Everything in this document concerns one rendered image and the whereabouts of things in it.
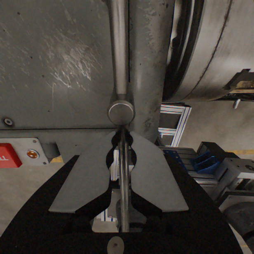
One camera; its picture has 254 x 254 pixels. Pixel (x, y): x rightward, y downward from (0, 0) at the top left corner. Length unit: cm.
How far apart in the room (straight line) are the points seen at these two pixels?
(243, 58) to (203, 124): 168
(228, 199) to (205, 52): 61
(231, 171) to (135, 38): 66
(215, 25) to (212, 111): 170
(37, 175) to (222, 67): 278
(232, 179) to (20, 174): 290
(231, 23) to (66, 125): 30
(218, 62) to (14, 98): 35
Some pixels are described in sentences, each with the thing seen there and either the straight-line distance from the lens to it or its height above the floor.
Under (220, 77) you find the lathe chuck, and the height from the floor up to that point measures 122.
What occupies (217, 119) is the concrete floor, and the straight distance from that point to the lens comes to 202.
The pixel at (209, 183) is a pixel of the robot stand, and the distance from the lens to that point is 77.
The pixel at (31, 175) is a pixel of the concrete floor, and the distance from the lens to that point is 284.
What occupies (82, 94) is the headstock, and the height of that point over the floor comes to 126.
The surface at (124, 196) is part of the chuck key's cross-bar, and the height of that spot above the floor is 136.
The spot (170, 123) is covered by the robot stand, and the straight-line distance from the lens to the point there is 148.
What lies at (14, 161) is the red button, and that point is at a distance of 35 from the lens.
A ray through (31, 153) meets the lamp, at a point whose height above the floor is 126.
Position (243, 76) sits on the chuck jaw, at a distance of 33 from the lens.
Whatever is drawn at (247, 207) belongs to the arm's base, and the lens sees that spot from 77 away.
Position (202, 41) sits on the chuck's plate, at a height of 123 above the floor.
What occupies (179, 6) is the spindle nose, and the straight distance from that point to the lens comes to 30.
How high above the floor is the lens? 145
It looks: 62 degrees down
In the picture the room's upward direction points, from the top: 180 degrees clockwise
